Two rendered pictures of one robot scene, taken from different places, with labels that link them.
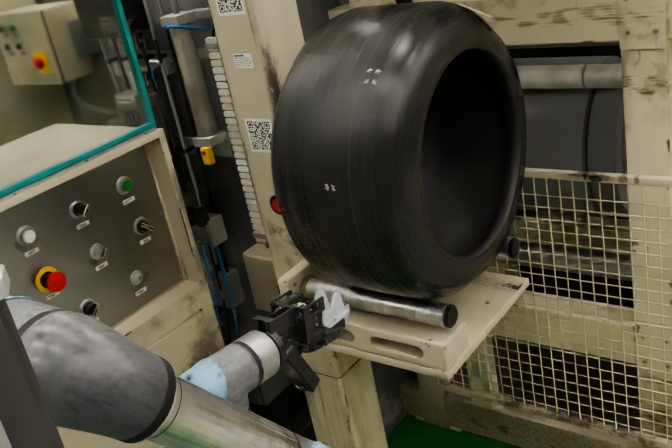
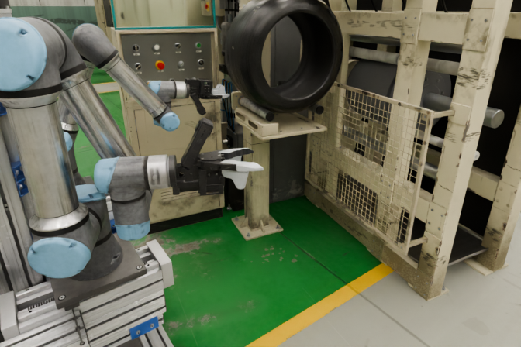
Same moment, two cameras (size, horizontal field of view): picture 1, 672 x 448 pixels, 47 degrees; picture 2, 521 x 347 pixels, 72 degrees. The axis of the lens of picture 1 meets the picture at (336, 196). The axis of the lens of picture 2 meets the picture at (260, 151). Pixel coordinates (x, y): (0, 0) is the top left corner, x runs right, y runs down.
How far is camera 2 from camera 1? 89 cm
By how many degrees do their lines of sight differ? 23
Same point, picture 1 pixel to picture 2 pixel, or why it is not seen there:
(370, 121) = (248, 24)
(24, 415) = not seen: outside the picture
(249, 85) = not seen: hidden behind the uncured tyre
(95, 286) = (177, 75)
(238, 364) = (167, 85)
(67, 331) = (89, 27)
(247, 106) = not seen: hidden behind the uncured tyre
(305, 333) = (200, 90)
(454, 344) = (268, 128)
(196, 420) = (120, 73)
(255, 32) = not seen: outside the picture
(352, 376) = (257, 147)
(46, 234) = (163, 49)
